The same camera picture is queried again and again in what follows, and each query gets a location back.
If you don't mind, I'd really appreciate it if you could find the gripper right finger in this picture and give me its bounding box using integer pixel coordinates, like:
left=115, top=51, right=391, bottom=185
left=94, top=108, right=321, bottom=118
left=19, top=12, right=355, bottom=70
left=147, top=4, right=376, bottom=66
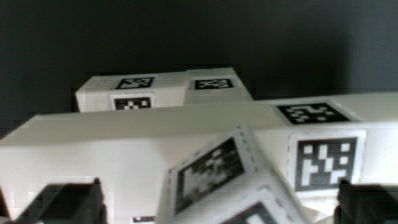
left=334, top=180, right=398, bottom=224

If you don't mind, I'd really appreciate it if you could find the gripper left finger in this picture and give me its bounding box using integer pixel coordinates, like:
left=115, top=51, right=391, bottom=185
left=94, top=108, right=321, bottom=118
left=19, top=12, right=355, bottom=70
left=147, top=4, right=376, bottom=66
left=16, top=179, right=108, bottom=224

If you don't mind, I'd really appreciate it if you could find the white chair back frame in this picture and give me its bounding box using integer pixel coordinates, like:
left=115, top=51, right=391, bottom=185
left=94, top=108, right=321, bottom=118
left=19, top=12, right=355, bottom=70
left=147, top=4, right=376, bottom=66
left=0, top=92, right=398, bottom=224

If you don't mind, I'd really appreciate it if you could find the white tagged leg cube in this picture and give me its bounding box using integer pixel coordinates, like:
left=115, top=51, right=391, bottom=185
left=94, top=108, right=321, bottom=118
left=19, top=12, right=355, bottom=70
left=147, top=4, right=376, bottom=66
left=154, top=124, right=311, bottom=224

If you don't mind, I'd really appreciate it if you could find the white chair leg front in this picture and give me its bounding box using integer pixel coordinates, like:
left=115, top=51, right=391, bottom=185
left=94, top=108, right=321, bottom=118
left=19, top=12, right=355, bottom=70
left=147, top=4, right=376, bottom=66
left=74, top=67, right=252, bottom=112

